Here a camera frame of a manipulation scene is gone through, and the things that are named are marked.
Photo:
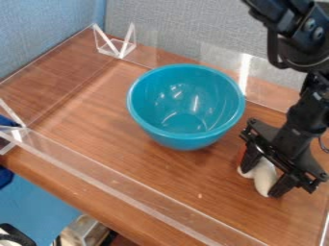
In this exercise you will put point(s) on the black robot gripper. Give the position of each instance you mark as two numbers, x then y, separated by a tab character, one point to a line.
285	146

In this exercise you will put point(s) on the brown and white plush mushroom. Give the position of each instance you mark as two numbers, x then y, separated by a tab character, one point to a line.
263	175

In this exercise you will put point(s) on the blue plastic bowl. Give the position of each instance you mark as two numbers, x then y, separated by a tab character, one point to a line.
186	104

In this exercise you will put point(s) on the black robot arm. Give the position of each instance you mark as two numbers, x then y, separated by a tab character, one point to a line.
297	26

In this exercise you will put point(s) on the grey metal table leg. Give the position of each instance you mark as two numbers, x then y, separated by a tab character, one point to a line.
84	232

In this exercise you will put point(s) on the clear acrylic front barrier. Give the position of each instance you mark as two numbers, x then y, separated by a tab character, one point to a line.
138	211

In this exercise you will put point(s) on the black object bottom left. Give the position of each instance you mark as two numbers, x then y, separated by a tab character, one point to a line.
12	237

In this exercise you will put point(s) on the blue cloth at left edge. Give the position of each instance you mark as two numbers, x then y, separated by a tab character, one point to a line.
5	173

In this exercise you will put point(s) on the clear acrylic corner bracket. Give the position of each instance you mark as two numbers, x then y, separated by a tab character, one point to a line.
111	46

